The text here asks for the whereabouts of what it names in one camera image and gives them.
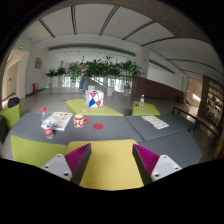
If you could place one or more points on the red white patterned mug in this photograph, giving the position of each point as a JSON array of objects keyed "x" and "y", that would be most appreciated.
[{"x": 79, "y": 121}]

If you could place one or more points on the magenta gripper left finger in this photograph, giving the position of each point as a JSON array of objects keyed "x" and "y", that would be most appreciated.
[{"x": 71, "y": 166}]

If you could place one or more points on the clear bottle red label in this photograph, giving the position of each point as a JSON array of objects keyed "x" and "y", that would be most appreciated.
[{"x": 47, "y": 125}]

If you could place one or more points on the comic magazine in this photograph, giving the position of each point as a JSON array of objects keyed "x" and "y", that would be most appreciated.
[{"x": 57, "y": 120}]

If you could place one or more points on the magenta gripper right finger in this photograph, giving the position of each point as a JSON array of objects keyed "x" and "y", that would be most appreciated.
[{"x": 151, "y": 166}]

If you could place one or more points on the person in blue jeans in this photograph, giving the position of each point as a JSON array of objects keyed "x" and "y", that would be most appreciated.
[{"x": 82, "y": 85}]

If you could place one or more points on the potted plant right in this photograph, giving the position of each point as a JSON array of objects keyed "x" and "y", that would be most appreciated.
[{"x": 129, "y": 70}]

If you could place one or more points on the yellow white leaflet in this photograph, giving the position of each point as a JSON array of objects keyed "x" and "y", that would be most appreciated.
[{"x": 155, "y": 122}]

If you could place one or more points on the large potted plant centre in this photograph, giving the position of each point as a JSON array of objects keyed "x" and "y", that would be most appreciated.
[{"x": 95, "y": 69}]

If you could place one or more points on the potted plant far left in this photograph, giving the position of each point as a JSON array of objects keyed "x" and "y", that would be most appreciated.
[{"x": 59, "y": 73}]

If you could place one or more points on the white red blue cube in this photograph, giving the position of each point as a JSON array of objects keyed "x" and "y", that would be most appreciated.
[{"x": 94, "y": 98}]

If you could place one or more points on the wooden reception counter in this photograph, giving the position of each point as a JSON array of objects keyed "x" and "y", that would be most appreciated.
[{"x": 149, "y": 88}]

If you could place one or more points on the red round coaster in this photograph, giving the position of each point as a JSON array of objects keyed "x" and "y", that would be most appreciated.
[{"x": 98, "y": 126}]

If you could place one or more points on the red fire extinguisher box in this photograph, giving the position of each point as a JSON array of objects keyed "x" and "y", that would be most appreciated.
[{"x": 35, "y": 88}]

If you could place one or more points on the black chair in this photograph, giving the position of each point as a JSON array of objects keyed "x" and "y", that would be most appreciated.
[{"x": 13, "y": 102}]

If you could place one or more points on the clear water bottle far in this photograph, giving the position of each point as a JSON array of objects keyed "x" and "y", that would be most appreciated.
[{"x": 141, "y": 102}]

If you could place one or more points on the wall picture frame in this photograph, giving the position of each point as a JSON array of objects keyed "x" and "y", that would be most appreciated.
[{"x": 38, "y": 63}]

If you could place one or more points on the wooden bench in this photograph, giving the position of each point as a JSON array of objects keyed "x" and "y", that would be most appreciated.
[{"x": 198, "y": 119}]

